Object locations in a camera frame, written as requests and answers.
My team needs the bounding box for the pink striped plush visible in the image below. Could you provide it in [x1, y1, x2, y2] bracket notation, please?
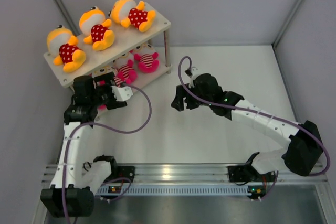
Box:
[98, 105, 107, 112]
[113, 52, 138, 84]
[90, 65, 117, 78]

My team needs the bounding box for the yellow plush toy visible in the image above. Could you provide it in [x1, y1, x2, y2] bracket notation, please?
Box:
[108, 0, 156, 33]
[79, 6, 115, 51]

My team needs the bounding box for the pink striped plush corner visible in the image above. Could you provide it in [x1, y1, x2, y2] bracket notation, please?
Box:
[131, 43, 160, 73]

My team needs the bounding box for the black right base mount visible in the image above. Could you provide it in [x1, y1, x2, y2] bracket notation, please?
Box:
[227, 165, 261, 183]

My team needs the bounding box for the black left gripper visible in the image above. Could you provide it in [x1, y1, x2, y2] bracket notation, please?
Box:
[90, 72, 127, 109]

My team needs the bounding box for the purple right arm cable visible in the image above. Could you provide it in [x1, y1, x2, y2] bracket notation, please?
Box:
[177, 56, 331, 201]

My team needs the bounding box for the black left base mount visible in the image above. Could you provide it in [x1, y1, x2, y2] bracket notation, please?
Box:
[104, 165, 135, 183]

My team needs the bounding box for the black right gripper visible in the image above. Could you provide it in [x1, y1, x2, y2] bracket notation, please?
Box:
[172, 82, 213, 112]

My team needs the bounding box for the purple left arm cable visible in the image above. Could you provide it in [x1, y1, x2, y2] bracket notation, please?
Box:
[62, 83, 153, 224]

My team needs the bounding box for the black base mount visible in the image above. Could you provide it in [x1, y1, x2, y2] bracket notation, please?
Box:
[227, 165, 261, 183]
[104, 165, 135, 183]

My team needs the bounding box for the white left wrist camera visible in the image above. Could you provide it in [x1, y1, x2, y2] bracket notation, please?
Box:
[111, 86, 133, 102]

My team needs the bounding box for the white two-tier shelf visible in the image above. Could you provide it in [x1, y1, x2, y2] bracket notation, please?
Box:
[44, 13, 171, 88]

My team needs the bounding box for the yellow plush red dotted shirt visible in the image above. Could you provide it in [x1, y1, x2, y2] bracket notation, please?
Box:
[46, 25, 86, 73]

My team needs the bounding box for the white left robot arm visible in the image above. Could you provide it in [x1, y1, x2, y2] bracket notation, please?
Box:
[40, 73, 132, 218]

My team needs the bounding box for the aluminium mounting rail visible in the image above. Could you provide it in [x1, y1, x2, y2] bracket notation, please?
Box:
[41, 164, 328, 185]

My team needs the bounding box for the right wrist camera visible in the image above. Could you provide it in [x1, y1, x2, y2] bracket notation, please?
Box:
[185, 67, 202, 88]

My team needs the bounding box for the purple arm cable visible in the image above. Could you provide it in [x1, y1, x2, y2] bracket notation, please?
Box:
[62, 83, 153, 224]
[177, 56, 331, 201]

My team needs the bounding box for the white slotted cable duct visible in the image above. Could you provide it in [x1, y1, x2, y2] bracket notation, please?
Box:
[96, 185, 251, 197]

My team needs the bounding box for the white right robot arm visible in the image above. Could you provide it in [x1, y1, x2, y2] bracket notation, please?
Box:
[171, 73, 323, 180]

